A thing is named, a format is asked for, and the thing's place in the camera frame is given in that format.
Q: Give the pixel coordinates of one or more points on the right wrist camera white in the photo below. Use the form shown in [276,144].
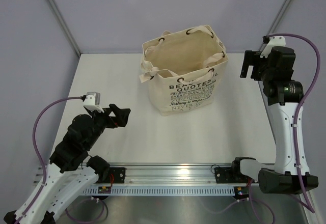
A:
[271,42]

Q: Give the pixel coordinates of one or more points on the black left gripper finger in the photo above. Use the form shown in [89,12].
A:
[117,114]
[116,122]

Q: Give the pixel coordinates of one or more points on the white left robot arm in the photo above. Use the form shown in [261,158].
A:
[52,196]

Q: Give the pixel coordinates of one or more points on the white slotted cable duct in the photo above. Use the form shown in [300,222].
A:
[160,191]

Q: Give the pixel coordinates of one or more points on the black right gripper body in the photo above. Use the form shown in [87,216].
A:
[263,62]

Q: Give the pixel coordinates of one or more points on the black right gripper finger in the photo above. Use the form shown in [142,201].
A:
[247,61]
[256,73]

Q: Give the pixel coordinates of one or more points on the cream canvas tote bag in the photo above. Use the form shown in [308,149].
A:
[183,69]

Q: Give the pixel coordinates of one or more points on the right aluminium frame post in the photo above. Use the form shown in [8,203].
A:
[286,4]

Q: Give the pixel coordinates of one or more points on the left aluminium frame post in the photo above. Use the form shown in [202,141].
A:
[63,26]

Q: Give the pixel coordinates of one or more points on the aluminium frame post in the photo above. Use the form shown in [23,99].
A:
[286,4]
[63,26]

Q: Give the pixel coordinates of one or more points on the aluminium mounting rail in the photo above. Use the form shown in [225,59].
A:
[162,174]

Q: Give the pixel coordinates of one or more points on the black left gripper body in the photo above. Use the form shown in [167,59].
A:
[100,120]

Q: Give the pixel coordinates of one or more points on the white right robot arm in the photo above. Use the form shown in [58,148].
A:
[290,173]

